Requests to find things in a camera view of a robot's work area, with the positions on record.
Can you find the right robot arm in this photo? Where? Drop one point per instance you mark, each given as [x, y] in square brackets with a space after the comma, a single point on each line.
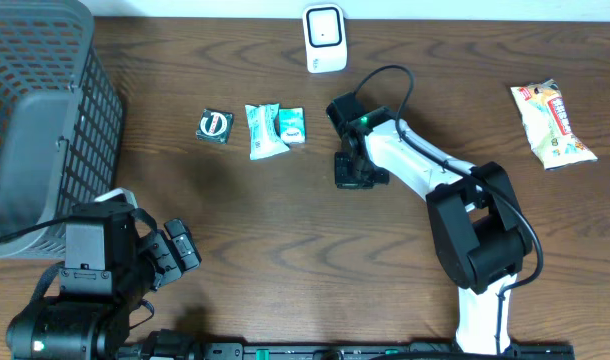
[480, 236]

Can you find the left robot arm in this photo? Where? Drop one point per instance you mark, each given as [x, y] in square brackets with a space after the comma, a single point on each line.
[116, 253]

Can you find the green tissue pack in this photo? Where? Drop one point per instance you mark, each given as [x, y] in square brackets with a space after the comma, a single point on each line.
[292, 125]

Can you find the white blue snack bag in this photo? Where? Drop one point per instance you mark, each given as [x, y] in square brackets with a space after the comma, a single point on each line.
[547, 126]

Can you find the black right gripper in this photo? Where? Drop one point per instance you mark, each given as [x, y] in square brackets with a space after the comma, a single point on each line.
[342, 179]

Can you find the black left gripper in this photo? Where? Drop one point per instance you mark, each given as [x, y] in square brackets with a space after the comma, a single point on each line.
[161, 252]

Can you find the light green wipes pack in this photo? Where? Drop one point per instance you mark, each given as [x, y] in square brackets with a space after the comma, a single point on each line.
[264, 140]

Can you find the grey plastic shopping basket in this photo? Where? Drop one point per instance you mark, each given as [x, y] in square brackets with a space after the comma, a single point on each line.
[61, 123]

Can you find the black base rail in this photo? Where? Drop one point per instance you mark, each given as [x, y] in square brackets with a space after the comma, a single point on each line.
[237, 351]

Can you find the white barcode scanner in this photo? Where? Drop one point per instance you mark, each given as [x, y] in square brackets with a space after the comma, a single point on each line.
[325, 38]

